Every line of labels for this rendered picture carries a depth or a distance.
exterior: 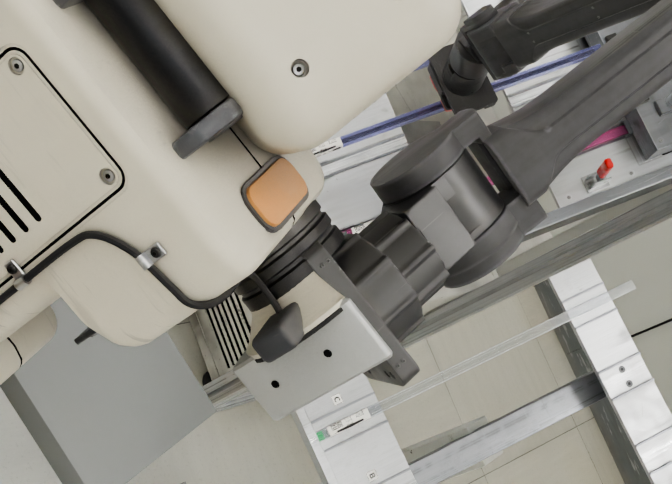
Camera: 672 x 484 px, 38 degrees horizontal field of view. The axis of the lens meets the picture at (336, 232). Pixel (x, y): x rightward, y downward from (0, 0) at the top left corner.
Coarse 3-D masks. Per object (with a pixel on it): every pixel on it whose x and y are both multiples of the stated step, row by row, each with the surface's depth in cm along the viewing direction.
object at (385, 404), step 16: (624, 288) 138; (592, 304) 136; (560, 320) 135; (528, 336) 134; (496, 352) 133; (448, 368) 131; (464, 368) 132; (416, 384) 130; (432, 384) 131; (384, 400) 129; (400, 400) 129; (320, 432) 127
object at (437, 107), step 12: (588, 48) 146; (564, 60) 145; (576, 60) 145; (528, 72) 144; (540, 72) 144; (492, 84) 143; (504, 84) 143; (516, 84) 144; (420, 108) 141; (432, 108) 141; (396, 120) 140; (408, 120) 141; (360, 132) 140; (372, 132) 140; (384, 132) 141; (348, 144) 140
